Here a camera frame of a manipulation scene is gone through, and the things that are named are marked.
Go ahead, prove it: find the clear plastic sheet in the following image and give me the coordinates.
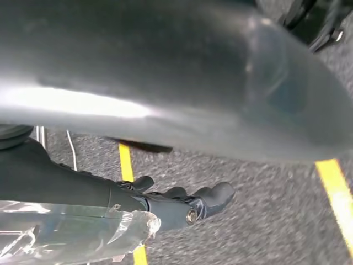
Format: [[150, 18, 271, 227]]
[[0, 200, 161, 265]]

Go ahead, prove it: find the white floor cable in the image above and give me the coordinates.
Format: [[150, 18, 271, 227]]
[[66, 130, 78, 172]]

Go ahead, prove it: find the black jointed machine part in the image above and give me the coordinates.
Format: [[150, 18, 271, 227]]
[[255, 0, 353, 54]]

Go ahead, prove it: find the yellow floor tape frame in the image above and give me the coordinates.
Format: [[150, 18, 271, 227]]
[[118, 142, 353, 265]]

